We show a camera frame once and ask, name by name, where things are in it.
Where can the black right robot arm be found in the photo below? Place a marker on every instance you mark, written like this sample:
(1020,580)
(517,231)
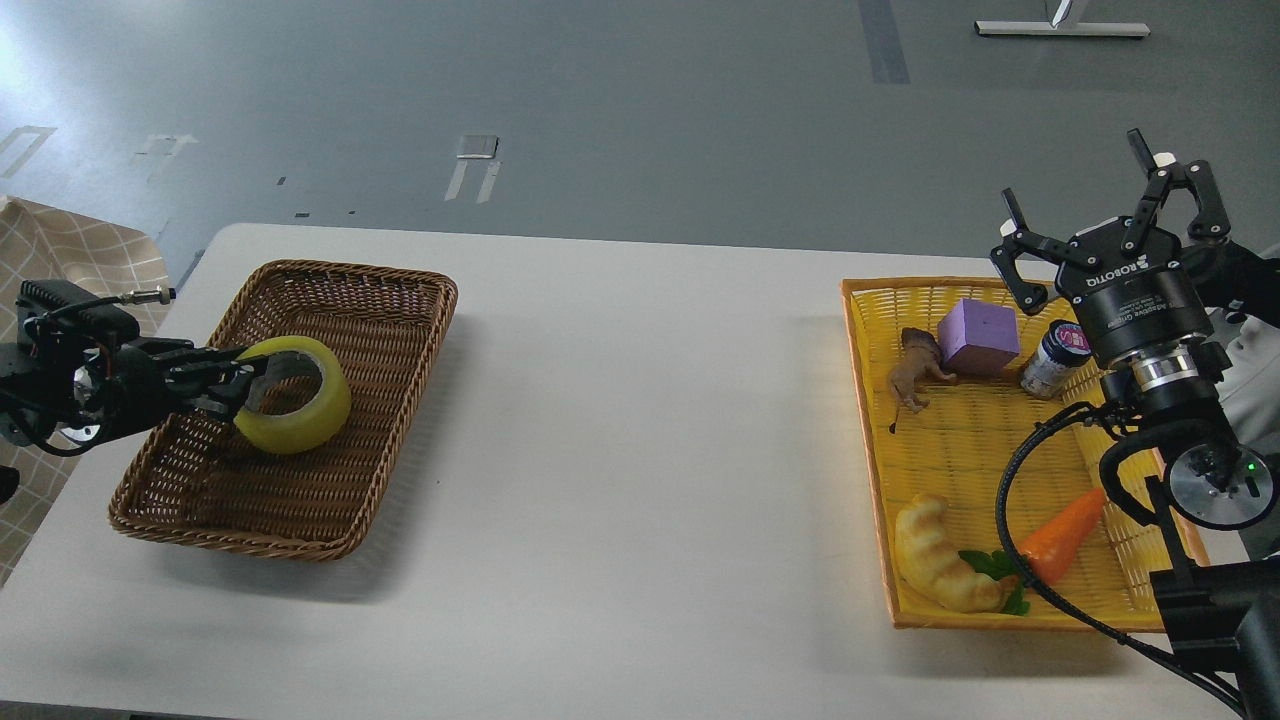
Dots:
(1174,456)

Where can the yellow tape roll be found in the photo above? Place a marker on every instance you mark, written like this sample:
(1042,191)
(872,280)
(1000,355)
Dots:
(313,423)

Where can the small blue-lidded jar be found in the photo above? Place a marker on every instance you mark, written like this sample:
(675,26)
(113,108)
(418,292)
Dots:
(1062,350)

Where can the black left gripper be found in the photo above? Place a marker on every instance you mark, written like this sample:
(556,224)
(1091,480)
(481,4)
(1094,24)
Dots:
(129,389)

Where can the yellow plastic basket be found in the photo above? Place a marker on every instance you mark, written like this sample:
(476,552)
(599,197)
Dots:
(959,447)

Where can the brown wicker basket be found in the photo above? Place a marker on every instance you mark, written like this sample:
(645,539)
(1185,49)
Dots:
(198,481)

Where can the white metal stand base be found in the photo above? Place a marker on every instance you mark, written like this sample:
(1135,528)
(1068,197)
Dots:
(1064,19)

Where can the brown toy lion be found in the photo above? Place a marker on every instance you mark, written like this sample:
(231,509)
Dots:
(921,358)

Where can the purple foam cube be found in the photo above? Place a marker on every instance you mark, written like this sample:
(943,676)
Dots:
(978,338)

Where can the beige checkered cloth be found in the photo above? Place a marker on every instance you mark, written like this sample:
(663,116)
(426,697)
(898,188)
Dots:
(40,242)

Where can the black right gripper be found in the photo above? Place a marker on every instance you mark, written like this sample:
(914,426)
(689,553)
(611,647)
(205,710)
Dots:
(1135,300)

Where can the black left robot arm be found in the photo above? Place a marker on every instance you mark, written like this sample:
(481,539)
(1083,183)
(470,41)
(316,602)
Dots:
(49,311)

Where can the toy croissant bread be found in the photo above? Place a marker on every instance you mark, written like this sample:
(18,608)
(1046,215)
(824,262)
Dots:
(931,564)

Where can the orange toy carrot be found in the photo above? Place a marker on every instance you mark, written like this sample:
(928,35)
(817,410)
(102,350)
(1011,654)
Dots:
(1048,551)

